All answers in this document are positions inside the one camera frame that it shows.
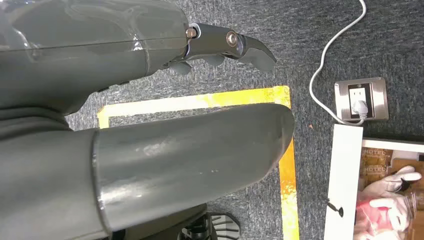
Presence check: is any brown hotel card box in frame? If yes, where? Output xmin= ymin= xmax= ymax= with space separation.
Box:
xmin=360 ymin=147 xmax=394 ymax=186

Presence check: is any yellow floor marking tape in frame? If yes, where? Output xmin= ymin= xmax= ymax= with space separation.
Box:
xmin=96 ymin=85 xmax=301 ymax=240

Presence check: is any ribbed grey left arm sleeve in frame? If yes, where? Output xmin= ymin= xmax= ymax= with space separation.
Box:
xmin=0 ymin=106 xmax=74 ymax=140

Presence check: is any black hook on desk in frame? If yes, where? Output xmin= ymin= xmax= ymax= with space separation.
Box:
xmin=326 ymin=200 xmax=345 ymax=218

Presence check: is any white power plug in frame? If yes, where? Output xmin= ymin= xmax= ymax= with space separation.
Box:
xmin=351 ymin=100 xmax=369 ymax=120

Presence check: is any pink red object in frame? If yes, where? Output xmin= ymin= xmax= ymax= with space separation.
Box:
xmin=353 ymin=198 xmax=392 ymax=240

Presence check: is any silver floor power socket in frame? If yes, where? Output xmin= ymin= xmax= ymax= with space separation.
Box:
xmin=334 ymin=77 xmax=390 ymax=122

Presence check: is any white glove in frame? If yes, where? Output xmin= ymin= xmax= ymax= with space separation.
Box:
xmin=361 ymin=165 xmax=423 ymax=233

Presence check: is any white power cable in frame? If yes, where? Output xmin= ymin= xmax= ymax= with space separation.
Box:
xmin=308 ymin=0 xmax=368 ymax=127

